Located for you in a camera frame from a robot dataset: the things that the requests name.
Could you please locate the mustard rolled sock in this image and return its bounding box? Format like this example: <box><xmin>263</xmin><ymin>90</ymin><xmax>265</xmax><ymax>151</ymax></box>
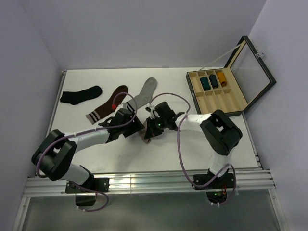
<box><xmin>217</xmin><ymin>72</ymin><xmax>227</xmax><ymax>87</ymax></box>

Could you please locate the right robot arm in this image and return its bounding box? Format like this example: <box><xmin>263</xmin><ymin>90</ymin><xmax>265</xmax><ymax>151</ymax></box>
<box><xmin>143</xmin><ymin>102</ymin><xmax>243</xmax><ymax>188</ymax></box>

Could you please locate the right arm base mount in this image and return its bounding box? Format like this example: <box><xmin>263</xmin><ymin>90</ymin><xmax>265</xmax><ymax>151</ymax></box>
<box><xmin>193</xmin><ymin>172</ymin><xmax>236</xmax><ymax>204</ymax></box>

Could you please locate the black sock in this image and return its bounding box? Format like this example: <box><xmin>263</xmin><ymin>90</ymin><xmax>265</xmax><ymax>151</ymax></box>
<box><xmin>60</xmin><ymin>86</ymin><xmax>103</xmax><ymax>105</ymax></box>

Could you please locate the black compartment box with lid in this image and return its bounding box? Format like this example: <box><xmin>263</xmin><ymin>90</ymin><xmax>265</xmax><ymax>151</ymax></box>
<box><xmin>186</xmin><ymin>36</ymin><xmax>276</xmax><ymax>116</ymax></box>

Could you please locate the beige sock with red stripes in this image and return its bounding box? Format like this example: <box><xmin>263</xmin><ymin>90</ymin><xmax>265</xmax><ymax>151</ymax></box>
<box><xmin>139</xmin><ymin>121</ymin><xmax>153</xmax><ymax>145</ymax></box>

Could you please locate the aluminium frame rail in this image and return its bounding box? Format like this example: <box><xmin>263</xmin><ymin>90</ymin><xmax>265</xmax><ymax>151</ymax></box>
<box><xmin>23</xmin><ymin>168</ymin><xmax>275</xmax><ymax>197</ymax></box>

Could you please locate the dark blue rolled sock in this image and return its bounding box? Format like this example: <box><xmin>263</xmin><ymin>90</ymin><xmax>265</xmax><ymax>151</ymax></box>
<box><xmin>209</xmin><ymin>74</ymin><xmax>219</xmax><ymax>89</ymax></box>

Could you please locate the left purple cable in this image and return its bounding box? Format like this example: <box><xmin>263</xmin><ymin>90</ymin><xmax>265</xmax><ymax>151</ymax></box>
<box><xmin>36</xmin><ymin>92</ymin><xmax>138</xmax><ymax>212</ymax></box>

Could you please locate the grey striped sock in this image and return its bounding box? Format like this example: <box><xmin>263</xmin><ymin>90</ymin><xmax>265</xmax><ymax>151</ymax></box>
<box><xmin>122</xmin><ymin>77</ymin><xmax>157</xmax><ymax>112</ymax></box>

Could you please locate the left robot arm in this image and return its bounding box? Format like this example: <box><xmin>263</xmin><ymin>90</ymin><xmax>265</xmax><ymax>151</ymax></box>
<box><xmin>31</xmin><ymin>108</ymin><xmax>144</xmax><ymax>192</ymax></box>

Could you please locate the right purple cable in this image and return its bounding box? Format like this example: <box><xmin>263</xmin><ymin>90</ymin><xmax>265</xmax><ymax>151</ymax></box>
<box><xmin>149</xmin><ymin>93</ymin><xmax>238</xmax><ymax>207</ymax></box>

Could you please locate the brown striped sock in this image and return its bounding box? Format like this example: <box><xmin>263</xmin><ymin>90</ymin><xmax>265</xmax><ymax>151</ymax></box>
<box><xmin>86</xmin><ymin>85</ymin><xmax>128</xmax><ymax>124</ymax></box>

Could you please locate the teal rolled sock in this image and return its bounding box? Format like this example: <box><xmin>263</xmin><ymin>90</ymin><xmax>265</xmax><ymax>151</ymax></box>
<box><xmin>200</xmin><ymin>77</ymin><xmax>211</xmax><ymax>91</ymax></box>

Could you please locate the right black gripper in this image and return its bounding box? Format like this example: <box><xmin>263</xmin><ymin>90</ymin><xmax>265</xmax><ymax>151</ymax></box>
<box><xmin>146</xmin><ymin>116</ymin><xmax>167</xmax><ymax>139</ymax></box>

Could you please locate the purple cable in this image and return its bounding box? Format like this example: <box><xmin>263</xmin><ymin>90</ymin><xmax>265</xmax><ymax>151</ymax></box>
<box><xmin>149</xmin><ymin>93</ymin><xmax>238</xmax><ymax>207</ymax></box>
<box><xmin>36</xmin><ymin>92</ymin><xmax>138</xmax><ymax>212</ymax></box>

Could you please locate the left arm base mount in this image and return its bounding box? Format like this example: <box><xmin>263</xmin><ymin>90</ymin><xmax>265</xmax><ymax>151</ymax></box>
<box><xmin>65</xmin><ymin>178</ymin><xmax>109</xmax><ymax>212</ymax></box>

